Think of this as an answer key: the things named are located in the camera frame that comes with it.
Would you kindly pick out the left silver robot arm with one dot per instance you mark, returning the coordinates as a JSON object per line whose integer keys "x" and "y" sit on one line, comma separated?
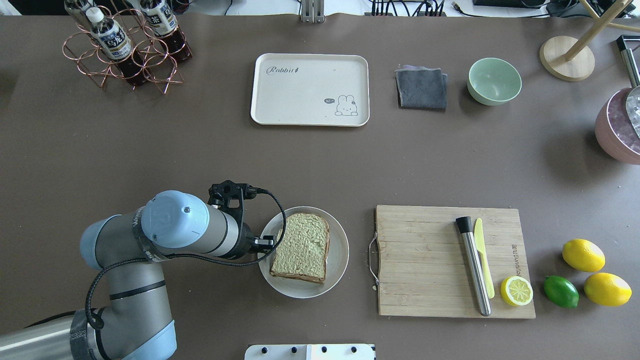
{"x": 126, "y": 315}

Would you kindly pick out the white round plate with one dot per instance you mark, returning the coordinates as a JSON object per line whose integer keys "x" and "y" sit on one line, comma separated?
{"x": 337, "y": 256}

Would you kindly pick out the wooden mug tree stand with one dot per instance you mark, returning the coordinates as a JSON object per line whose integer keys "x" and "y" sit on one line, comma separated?
{"x": 570, "y": 59}

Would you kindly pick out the grey folded cloth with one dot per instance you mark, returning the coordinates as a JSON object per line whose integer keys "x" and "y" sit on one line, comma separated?
{"x": 420, "y": 87}

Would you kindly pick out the pink ice bowl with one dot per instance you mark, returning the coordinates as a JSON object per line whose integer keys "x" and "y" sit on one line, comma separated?
{"x": 614, "y": 130}

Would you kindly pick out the wooden cutting board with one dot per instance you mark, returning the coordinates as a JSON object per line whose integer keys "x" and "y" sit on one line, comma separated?
{"x": 423, "y": 269}

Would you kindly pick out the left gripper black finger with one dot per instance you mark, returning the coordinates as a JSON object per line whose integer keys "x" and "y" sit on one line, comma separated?
{"x": 263, "y": 244}

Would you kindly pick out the lemon half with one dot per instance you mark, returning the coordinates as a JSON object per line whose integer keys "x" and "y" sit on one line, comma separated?
{"x": 516, "y": 291}

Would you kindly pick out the tea bottle one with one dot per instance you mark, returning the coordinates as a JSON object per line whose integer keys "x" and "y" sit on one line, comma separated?
{"x": 117, "y": 46}

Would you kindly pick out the metal ice scoop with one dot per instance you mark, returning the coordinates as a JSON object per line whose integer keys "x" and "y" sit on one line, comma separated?
{"x": 626, "y": 45}

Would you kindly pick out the tea bottle three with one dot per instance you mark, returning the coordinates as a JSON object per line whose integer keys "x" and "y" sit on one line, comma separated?
{"x": 77, "y": 10}

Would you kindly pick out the copper wire bottle rack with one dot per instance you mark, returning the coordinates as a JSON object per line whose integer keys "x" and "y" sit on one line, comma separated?
{"x": 141, "y": 43}

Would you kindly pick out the yellow plastic knife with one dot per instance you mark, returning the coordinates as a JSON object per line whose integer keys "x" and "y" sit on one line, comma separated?
{"x": 484, "y": 260}

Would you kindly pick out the tea bottle two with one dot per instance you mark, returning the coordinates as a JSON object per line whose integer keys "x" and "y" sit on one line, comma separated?
{"x": 162, "y": 21}

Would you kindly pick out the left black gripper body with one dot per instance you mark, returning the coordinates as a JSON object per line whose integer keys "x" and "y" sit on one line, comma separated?
{"x": 246, "y": 241}

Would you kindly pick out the green spread bread slice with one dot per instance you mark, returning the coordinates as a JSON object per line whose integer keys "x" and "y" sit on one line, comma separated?
{"x": 304, "y": 248}

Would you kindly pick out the whole lemon two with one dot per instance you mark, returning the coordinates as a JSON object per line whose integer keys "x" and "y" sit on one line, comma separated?
{"x": 607, "y": 289}

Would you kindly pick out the mint green bowl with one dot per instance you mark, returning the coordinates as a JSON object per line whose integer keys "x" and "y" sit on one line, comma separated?
{"x": 493, "y": 81}

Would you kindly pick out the whole lemon one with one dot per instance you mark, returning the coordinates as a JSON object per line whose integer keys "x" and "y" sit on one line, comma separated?
{"x": 583, "y": 255}

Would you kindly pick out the green lime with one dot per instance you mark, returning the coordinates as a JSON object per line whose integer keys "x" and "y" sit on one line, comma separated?
{"x": 561, "y": 291}

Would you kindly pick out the cream rabbit tray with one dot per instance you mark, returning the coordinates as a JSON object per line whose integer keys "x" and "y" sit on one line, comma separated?
{"x": 311, "y": 90}

